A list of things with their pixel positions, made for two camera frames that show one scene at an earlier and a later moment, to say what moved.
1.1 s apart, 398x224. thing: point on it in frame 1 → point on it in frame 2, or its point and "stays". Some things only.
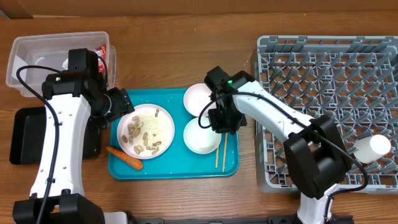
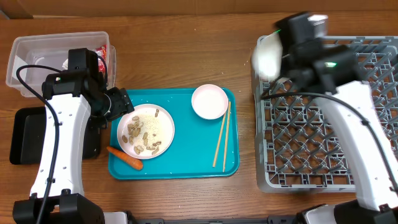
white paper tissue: [65, 65] stays
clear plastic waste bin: [53, 50] stays
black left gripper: [122, 103] stays
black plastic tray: [28, 133] stays
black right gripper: [224, 126] → [285, 64]
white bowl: [199, 140] → [267, 56]
